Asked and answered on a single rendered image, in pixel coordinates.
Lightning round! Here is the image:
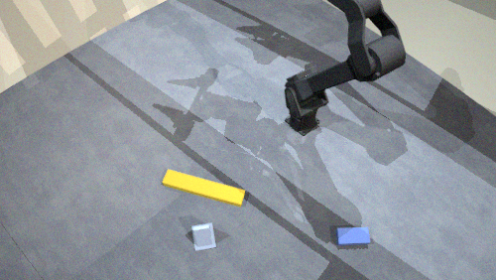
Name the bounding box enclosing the blue rectangular block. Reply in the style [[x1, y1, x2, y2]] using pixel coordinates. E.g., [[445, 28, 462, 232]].
[[335, 227, 370, 246]]

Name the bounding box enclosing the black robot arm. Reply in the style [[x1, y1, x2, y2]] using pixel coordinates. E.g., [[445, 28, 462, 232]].
[[285, 0, 406, 136]]

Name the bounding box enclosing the yellow bar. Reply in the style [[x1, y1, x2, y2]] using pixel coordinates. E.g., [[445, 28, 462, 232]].
[[163, 170, 245, 207]]

